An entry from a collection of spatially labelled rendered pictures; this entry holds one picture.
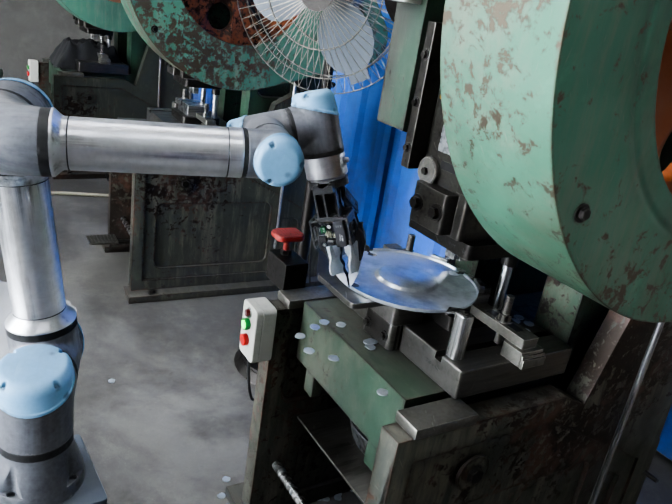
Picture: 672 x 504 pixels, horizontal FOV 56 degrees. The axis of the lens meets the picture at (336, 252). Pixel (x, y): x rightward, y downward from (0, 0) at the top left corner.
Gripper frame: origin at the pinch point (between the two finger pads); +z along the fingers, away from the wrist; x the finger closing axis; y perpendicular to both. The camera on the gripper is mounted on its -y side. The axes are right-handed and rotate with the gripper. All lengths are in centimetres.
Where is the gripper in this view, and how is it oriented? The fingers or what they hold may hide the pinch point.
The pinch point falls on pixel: (349, 277)
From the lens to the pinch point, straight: 121.8
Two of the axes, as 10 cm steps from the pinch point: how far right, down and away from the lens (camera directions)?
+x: 9.6, -0.9, -2.6
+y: -2.2, 3.3, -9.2
